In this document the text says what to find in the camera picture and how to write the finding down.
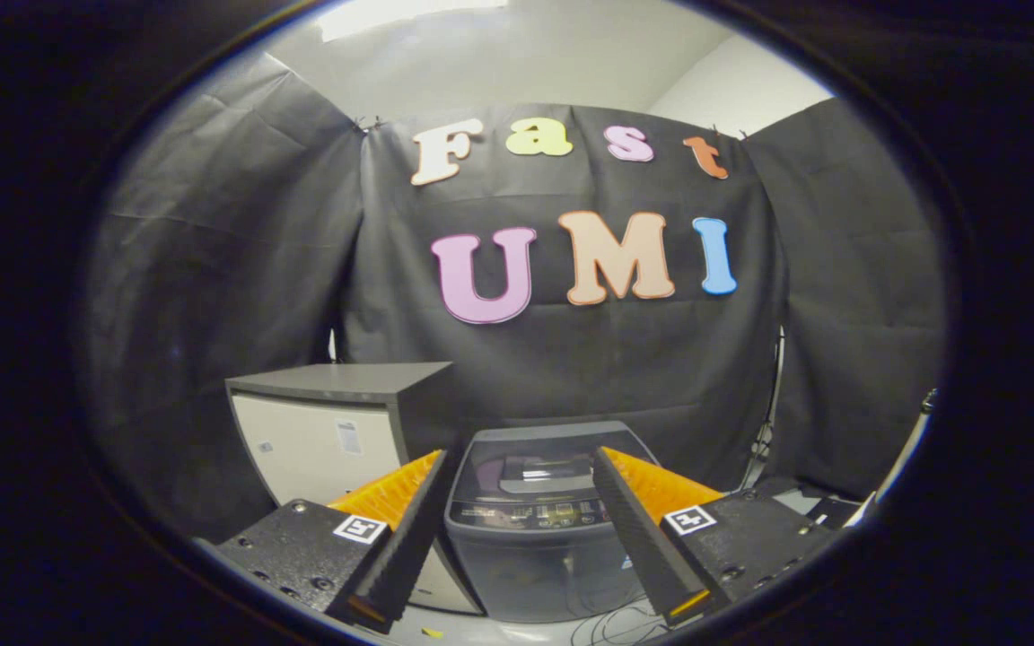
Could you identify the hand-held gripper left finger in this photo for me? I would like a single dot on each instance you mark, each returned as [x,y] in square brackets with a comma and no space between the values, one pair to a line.
[409,538]

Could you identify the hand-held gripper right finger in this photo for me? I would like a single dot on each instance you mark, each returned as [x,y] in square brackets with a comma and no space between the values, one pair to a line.
[638,538]

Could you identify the grey washing machine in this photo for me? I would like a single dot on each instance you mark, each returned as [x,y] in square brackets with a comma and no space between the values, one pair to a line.
[526,565]

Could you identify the grey cabinet with white door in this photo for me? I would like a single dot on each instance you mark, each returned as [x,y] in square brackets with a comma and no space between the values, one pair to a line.
[319,440]

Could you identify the black flat floor box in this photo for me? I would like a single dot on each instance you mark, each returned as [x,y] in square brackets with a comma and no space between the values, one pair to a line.
[804,502]

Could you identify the black light stand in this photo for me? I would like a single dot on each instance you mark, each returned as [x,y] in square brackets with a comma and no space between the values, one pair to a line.
[773,404]

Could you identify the white pole with black cap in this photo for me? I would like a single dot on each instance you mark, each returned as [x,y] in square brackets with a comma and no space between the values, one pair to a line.
[903,458]

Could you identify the black backdrop cloth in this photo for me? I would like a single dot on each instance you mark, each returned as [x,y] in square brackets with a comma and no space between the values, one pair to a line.
[212,269]

